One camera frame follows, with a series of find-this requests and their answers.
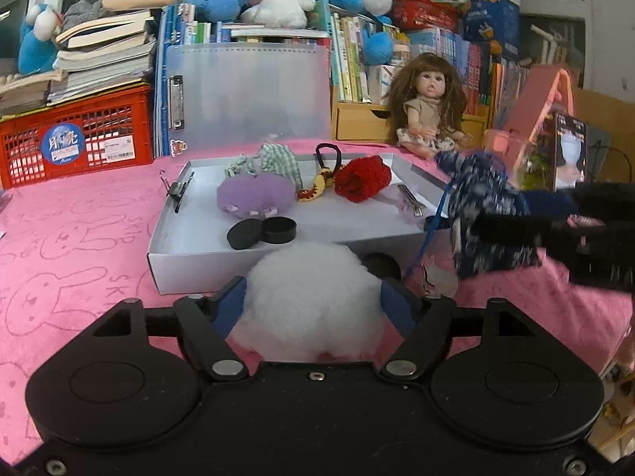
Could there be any white cardboard box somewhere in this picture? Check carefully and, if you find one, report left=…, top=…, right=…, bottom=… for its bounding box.
left=147, top=152, right=451, bottom=296

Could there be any white pipe rack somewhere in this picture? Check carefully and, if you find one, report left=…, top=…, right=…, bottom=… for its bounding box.
left=530, top=21, right=572, bottom=66

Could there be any black round lid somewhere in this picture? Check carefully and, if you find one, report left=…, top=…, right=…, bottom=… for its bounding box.
left=226, top=219, right=263, bottom=251

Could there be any row of blue white books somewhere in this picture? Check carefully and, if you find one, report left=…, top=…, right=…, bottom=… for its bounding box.
left=158, top=2, right=334, bottom=46

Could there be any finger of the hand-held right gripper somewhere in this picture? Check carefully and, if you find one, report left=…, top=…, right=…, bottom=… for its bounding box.
left=469, top=212, right=572, bottom=255

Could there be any wooden desk organizer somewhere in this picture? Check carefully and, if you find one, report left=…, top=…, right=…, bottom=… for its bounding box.
left=330, top=98, right=493, bottom=143

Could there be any blue cardboard box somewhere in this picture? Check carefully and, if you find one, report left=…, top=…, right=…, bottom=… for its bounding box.
left=463, top=0, right=523, bottom=61

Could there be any brown-haired doll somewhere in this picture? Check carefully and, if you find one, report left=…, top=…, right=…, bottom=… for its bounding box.
left=381, top=53, right=475, bottom=160

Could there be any black round tin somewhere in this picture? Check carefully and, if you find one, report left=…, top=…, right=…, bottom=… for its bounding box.
left=260, top=216, right=298, bottom=246

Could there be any yellow red knitted hair tie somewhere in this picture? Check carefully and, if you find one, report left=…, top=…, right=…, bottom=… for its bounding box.
left=296, top=142, right=349, bottom=204

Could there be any stack of books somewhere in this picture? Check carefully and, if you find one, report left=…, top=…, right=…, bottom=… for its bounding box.
left=0, top=0, right=178, bottom=116

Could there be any blue big-eared plush toy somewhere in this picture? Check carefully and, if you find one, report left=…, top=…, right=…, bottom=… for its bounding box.
left=183, top=0, right=260, bottom=24

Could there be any pink toy house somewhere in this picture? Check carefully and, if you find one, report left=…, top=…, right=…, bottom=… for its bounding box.
left=483, top=63, right=579, bottom=190

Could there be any red plastic crate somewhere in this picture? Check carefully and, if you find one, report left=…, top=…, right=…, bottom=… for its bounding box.
left=0, top=83, right=154, bottom=190

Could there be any red knitted scrunchie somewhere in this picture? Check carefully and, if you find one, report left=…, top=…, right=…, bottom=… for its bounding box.
left=334, top=155, right=393, bottom=203

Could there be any purple plush hair accessory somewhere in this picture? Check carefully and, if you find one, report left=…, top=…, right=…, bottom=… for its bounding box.
left=216, top=174, right=298, bottom=219

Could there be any green checkered scrunchie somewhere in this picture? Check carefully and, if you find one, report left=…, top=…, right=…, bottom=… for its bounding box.
left=225, top=142, right=304, bottom=192

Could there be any black binder clip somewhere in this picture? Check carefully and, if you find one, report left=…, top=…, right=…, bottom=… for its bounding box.
left=158, top=169, right=196, bottom=214

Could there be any brown cardboard box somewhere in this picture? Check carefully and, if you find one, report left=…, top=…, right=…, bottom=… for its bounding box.
left=574, top=88, right=635, bottom=185

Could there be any row of colourful books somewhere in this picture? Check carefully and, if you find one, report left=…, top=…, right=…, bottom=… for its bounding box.
left=329, top=12, right=414, bottom=106

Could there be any translucent plastic clipboard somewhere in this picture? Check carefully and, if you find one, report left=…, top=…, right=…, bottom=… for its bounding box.
left=153, top=42, right=333, bottom=158

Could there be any row of thin books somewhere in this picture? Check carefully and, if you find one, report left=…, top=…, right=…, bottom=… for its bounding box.
left=411, top=26, right=533, bottom=130

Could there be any white fluffy pom-pom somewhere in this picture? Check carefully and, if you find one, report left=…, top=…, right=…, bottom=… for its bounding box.
left=231, top=242, right=388, bottom=362

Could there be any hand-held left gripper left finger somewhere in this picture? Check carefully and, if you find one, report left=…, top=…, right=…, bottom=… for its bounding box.
left=89, top=278, right=249, bottom=382

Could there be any pink blanket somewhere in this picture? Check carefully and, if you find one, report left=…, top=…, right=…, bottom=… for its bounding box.
left=0, top=136, right=635, bottom=457

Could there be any dark box with face print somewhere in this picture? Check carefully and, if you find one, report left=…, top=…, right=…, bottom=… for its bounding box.
left=547, top=110, right=592, bottom=192

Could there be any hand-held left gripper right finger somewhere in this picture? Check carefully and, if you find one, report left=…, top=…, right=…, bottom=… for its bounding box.
left=381, top=280, right=539, bottom=382

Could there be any blue patterned cloth pouch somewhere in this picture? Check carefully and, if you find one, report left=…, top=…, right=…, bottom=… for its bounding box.
left=407, top=150, right=549, bottom=281

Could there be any black round container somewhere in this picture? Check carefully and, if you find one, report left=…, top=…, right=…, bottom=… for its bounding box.
left=361, top=252, right=402, bottom=282

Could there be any blue white-capped plush toy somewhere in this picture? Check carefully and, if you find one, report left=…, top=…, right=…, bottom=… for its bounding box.
left=18, top=2, right=66, bottom=76

